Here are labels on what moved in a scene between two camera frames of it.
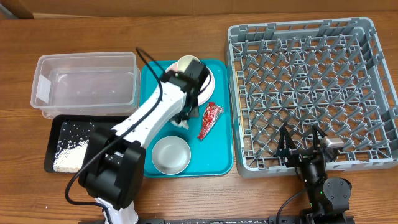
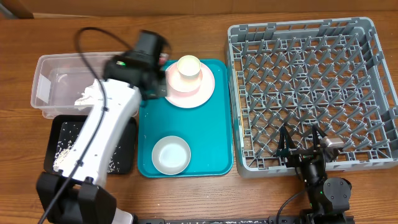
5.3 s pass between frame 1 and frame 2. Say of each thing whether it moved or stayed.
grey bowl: stayed
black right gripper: stayed
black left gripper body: moved
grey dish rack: stayed
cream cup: stayed
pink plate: stayed
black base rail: stayed
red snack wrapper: moved
